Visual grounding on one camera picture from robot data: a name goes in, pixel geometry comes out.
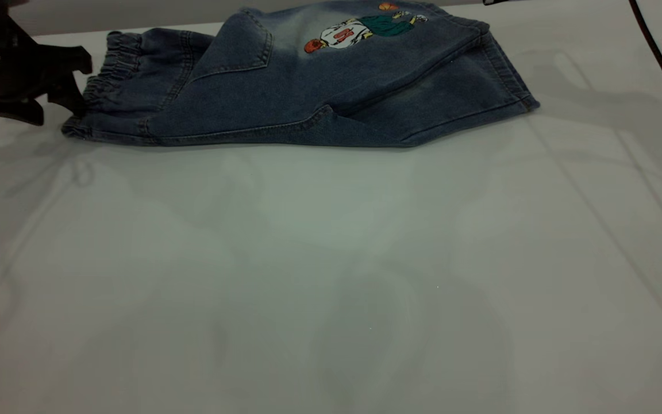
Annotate blue denim shorts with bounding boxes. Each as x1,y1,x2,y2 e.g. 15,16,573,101
61,0,540,148

